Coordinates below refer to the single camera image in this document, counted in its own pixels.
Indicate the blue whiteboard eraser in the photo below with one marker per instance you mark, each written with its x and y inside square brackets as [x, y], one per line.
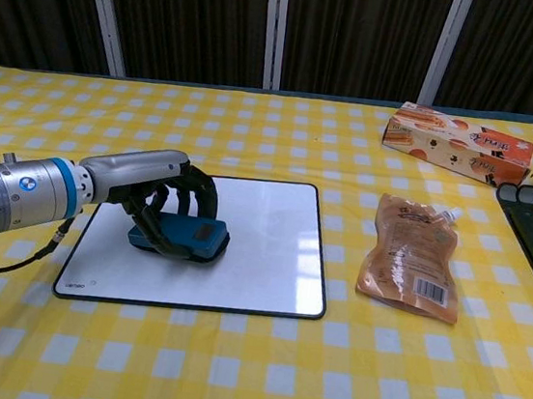
[193, 239]

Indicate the white board with black frame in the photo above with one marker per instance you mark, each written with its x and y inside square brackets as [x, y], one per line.
[269, 258]

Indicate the yellow checkered tablecloth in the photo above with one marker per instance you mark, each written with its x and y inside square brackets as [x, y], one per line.
[246, 362]

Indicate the orange printed cardboard box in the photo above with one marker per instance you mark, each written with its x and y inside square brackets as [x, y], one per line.
[453, 142]

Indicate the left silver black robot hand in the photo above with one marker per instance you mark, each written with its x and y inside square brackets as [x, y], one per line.
[138, 171]

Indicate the white frame post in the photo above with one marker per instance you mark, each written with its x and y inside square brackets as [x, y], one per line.
[445, 46]
[106, 9]
[275, 28]

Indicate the orange spouted refill pouch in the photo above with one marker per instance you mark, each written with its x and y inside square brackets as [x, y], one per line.
[410, 261]

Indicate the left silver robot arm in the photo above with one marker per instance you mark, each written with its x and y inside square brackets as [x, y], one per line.
[14, 193]

